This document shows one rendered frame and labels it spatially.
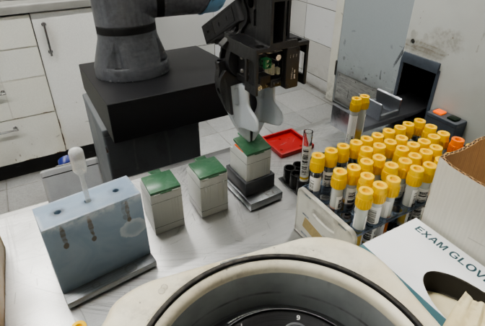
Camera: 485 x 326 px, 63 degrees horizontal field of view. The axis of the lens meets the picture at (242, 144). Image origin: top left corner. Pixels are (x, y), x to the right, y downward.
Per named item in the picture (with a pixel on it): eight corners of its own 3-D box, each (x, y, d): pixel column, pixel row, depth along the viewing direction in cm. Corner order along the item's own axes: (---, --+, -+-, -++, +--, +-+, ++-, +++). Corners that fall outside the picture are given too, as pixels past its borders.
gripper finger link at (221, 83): (221, 117, 50) (219, 50, 45) (216, 113, 51) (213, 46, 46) (252, 109, 52) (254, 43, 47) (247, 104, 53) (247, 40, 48)
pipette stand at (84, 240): (133, 232, 51) (121, 169, 46) (157, 266, 46) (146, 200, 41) (53, 267, 46) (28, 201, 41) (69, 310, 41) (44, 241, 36)
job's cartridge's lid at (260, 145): (253, 130, 57) (253, 127, 56) (271, 150, 54) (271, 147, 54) (229, 137, 55) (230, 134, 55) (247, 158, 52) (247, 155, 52)
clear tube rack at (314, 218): (403, 182, 60) (413, 142, 56) (461, 221, 53) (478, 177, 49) (293, 228, 52) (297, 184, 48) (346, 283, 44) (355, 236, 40)
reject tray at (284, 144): (291, 131, 74) (291, 128, 73) (313, 148, 69) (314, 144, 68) (260, 141, 71) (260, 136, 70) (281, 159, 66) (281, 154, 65)
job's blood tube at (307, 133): (303, 187, 59) (309, 128, 53) (308, 191, 58) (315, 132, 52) (296, 189, 58) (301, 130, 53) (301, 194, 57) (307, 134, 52)
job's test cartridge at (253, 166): (252, 169, 61) (253, 134, 57) (270, 185, 57) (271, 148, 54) (229, 177, 59) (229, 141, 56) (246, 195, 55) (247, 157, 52)
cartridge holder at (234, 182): (248, 169, 63) (248, 150, 61) (282, 199, 57) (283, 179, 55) (219, 179, 61) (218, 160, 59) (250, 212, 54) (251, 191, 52)
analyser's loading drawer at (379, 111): (407, 100, 81) (413, 76, 78) (434, 113, 76) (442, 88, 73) (330, 124, 72) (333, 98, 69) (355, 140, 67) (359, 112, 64)
